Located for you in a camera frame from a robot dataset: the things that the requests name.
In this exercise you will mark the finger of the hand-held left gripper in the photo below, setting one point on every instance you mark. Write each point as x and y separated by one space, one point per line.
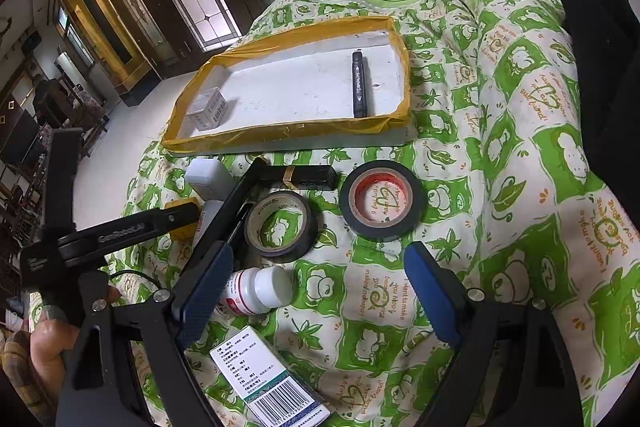
235 202
175 217

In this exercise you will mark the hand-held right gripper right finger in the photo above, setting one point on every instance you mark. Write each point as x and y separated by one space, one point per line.
432 297

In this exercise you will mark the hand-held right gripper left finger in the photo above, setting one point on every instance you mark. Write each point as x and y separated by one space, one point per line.
202 292

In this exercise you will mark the yellow box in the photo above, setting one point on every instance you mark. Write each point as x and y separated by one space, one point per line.
185 232

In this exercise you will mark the black tube with gold band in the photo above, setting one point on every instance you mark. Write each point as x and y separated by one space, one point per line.
310 177

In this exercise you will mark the white medicine box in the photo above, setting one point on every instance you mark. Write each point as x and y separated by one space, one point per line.
265 377

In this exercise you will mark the black tape roll red core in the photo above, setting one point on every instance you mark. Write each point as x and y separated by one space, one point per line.
352 207

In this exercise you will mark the white foam tray yellow edge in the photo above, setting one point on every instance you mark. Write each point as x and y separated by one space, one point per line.
300 77

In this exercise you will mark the person's left forearm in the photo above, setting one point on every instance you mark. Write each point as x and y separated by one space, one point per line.
15 367

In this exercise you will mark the person's left hand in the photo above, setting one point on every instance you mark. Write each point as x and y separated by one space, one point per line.
50 352

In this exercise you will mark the white tube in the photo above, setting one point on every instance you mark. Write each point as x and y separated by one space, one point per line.
210 222

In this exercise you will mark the white pill bottle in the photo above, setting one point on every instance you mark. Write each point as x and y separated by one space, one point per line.
255 289

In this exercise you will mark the grey white box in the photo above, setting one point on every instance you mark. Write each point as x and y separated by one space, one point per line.
207 109

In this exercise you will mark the black television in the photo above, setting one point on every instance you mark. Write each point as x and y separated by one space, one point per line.
17 139

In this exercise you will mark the dark wooden chair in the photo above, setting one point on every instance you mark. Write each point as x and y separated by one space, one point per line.
65 107

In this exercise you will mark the white air conditioner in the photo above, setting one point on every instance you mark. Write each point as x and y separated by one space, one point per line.
80 77

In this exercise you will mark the black marker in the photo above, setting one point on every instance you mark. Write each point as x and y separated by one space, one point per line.
360 87

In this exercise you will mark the green printed blanket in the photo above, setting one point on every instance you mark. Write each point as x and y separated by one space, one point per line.
500 132

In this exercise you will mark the yellow framed wooden cabinet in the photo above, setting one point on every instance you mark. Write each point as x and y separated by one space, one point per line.
95 12

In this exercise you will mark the black cloth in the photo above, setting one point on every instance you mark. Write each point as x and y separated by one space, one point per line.
605 57

